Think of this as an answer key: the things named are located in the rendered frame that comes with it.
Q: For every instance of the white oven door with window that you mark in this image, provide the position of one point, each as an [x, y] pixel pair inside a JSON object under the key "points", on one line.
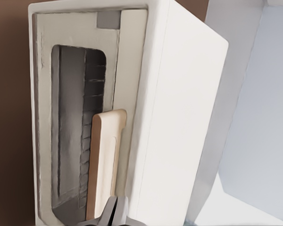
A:
{"points": [[73, 117]]}

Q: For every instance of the white oven body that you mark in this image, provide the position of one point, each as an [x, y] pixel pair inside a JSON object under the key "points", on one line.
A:
{"points": [[179, 99]]}

